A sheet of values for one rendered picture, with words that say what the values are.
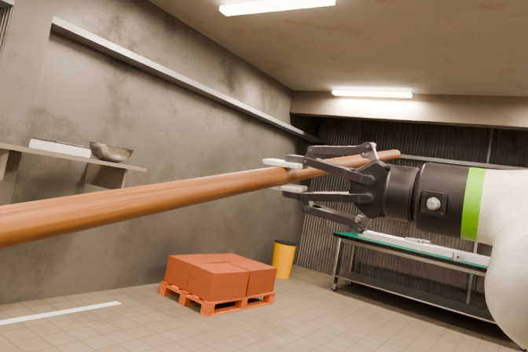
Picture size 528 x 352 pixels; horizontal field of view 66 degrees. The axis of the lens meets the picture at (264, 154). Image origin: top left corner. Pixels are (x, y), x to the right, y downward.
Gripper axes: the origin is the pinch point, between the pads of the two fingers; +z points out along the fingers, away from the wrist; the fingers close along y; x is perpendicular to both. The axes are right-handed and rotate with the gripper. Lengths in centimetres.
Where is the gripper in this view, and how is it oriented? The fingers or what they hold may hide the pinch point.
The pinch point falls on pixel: (284, 174)
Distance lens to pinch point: 64.8
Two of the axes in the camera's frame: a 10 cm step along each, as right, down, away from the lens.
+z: -8.6, -1.1, 5.0
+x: 5.0, -0.4, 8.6
